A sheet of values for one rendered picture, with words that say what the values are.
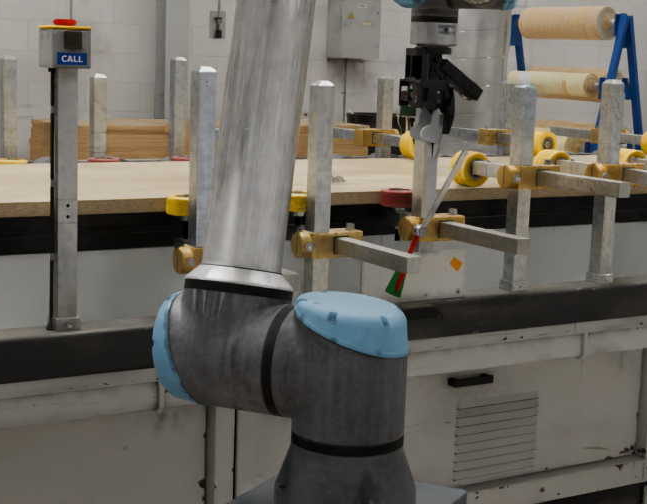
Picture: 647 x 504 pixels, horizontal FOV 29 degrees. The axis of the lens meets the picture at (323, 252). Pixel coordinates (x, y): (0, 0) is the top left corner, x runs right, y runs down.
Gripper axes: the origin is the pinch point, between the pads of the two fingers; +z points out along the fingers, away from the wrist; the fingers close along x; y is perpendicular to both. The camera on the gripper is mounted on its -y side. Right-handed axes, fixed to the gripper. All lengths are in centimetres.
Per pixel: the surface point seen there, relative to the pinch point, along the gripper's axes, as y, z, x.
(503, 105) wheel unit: -111, -3, -116
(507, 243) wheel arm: -5.6, 16.1, 16.3
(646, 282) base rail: -64, 31, -4
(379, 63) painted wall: -474, -9, -732
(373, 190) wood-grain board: -3.7, 10.9, -27.3
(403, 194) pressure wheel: -5.6, 10.9, -18.6
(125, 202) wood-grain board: 54, 12, -26
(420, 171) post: -1.4, 4.7, -7.0
